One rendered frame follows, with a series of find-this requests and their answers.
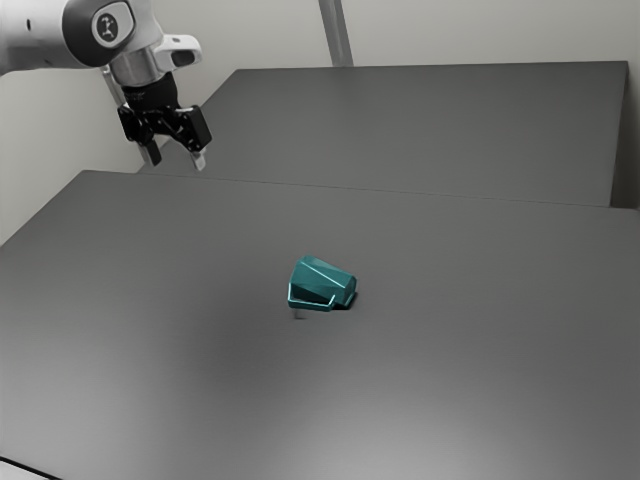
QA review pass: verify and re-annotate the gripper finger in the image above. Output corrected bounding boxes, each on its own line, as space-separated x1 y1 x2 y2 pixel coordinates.
171 104 213 173
117 104 164 168

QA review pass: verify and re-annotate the teal faceted mug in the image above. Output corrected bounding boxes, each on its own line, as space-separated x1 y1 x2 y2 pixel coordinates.
286 255 359 313

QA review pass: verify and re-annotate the grey upright post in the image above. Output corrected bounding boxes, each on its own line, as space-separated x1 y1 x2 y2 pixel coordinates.
318 0 354 68

